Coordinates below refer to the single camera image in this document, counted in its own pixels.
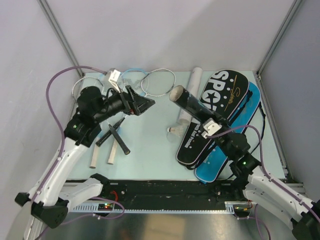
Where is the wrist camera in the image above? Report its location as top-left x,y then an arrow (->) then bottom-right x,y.
201,118 -> 222,139
107,68 -> 121,89

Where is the black shuttlecock tube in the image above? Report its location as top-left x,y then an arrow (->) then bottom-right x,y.
169,85 -> 222,124

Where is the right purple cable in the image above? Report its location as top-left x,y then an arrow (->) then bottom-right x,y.
207,124 -> 273,240

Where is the blue racket right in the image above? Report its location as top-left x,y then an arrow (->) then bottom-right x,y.
107,68 -> 147,165

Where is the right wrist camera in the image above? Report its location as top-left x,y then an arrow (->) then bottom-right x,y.
201,118 -> 222,139

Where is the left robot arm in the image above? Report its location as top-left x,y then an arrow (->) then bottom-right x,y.
15,85 -> 156,229

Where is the blue racket left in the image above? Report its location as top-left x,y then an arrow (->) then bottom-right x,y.
89,74 -> 107,169

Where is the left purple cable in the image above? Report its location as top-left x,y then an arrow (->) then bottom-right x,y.
32,65 -> 126,240

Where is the white shuttlecock tube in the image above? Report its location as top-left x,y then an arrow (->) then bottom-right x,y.
177,67 -> 203,126

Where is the feather shuttlecock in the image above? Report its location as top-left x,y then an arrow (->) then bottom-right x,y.
166,126 -> 185,138

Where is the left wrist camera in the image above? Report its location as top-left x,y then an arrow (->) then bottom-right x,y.
107,68 -> 121,89

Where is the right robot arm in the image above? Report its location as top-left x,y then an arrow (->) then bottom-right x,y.
200,118 -> 320,240

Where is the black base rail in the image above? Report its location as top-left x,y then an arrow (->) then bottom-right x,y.
82,178 -> 251,211

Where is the black sport racket bag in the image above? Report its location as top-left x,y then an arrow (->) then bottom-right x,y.
176,69 -> 249,167

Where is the purple cable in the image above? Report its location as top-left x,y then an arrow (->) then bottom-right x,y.
207,124 -> 273,240
32,65 -> 126,240

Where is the blue racket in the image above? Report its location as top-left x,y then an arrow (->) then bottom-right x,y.
107,68 -> 147,165
89,74 -> 107,169

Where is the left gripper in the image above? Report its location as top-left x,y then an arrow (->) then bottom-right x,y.
93,83 -> 155,123

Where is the blue racket bag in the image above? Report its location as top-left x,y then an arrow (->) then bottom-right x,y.
194,82 -> 261,184

